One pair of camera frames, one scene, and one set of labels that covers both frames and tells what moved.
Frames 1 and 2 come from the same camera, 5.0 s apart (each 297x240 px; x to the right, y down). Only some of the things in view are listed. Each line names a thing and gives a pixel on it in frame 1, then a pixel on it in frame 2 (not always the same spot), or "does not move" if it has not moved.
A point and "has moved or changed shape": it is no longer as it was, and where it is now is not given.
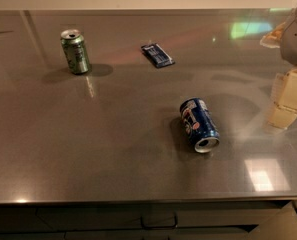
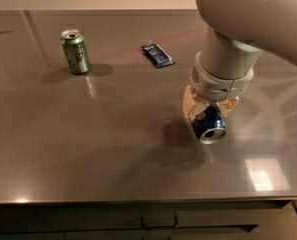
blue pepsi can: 200,125 has moved or changed shape
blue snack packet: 157,55 does not move
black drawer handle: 159,227 does not move
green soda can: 74,44 does not move
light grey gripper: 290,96 -> 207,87
